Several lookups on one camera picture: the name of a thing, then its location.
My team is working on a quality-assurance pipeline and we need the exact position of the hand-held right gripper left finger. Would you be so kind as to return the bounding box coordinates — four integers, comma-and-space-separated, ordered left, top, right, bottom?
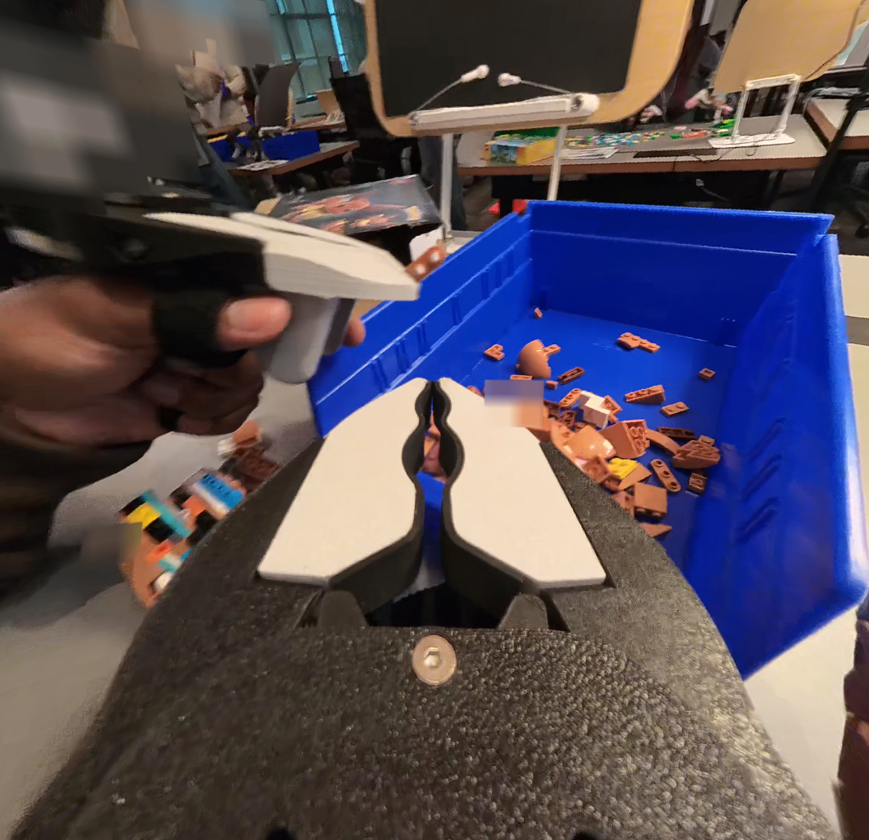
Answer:
257, 379, 434, 593

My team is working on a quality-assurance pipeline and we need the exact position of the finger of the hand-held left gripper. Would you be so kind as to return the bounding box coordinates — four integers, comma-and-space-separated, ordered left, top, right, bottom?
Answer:
143, 212, 423, 386

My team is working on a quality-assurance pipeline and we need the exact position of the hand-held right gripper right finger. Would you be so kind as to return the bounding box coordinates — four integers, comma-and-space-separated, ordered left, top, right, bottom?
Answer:
436, 378, 609, 594

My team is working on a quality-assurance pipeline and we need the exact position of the pile of brown toy bricks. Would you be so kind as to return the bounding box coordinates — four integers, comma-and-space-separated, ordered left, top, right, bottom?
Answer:
419, 330, 729, 542

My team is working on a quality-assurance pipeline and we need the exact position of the colourful toy brick model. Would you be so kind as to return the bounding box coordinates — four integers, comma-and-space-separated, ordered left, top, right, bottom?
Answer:
119, 437, 282, 610

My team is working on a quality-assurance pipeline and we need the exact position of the blue plastic bin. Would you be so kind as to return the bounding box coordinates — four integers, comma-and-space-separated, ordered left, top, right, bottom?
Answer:
307, 199, 869, 681

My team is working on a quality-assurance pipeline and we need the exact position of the person's left hand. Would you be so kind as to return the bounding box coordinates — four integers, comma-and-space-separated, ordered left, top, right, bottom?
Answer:
0, 277, 369, 450

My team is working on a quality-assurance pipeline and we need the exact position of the printed cardboard box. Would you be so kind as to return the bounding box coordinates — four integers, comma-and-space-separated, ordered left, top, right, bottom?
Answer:
256, 174, 452, 247

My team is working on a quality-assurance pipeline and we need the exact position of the small blue bin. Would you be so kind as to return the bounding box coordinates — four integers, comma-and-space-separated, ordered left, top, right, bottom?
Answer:
211, 129, 323, 164

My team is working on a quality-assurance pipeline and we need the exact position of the brown dome toy piece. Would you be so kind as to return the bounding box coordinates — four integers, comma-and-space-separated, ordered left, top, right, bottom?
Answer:
515, 338, 556, 381

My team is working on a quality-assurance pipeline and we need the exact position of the white metal stand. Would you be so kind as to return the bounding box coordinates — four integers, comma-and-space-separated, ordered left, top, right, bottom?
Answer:
406, 63, 602, 240

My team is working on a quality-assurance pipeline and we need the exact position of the wooden table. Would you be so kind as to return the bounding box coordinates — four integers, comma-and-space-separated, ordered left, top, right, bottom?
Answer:
454, 97, 869, 183

